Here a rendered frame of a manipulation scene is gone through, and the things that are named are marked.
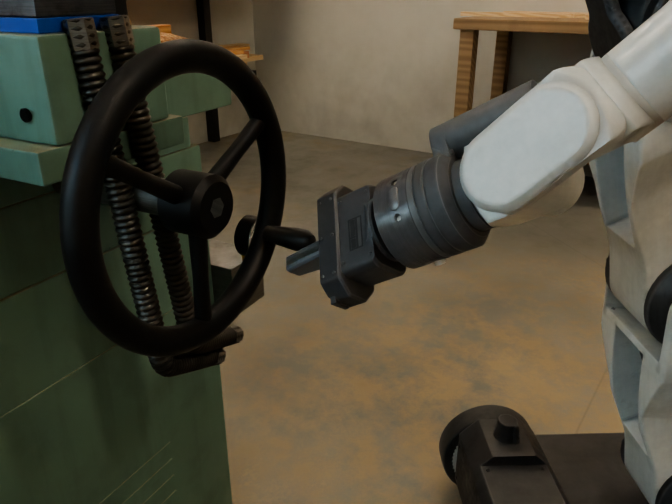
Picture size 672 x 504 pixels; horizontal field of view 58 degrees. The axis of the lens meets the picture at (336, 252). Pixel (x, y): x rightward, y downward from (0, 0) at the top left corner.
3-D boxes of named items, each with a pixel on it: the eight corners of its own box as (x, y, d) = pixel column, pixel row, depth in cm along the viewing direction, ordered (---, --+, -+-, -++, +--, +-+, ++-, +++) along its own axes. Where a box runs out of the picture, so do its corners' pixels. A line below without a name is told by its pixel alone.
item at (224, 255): (236, 318, 91) (232, 269, 88) (173, 300, 97) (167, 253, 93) (267, 295, 98) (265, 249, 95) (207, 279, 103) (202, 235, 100)
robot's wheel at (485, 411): (421, 459, 132) (498, 488, 137) (425, 476, 128) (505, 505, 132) (469, 390, 126) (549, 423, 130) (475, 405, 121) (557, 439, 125)
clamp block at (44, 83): (53, 148, 52) (32, 35, 48) (-46, 132, 57) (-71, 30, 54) (173, 117, 64) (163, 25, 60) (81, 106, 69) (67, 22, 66)
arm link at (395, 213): (371, 319, 62) (476, 288, 55) (307, 297, 55) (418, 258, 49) (363, 210, 67) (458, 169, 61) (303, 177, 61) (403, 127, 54)
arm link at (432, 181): (480, 254, 59) (599, 214, 52) (427, 257, 50) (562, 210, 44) (447, 145, 61) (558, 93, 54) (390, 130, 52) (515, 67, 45)
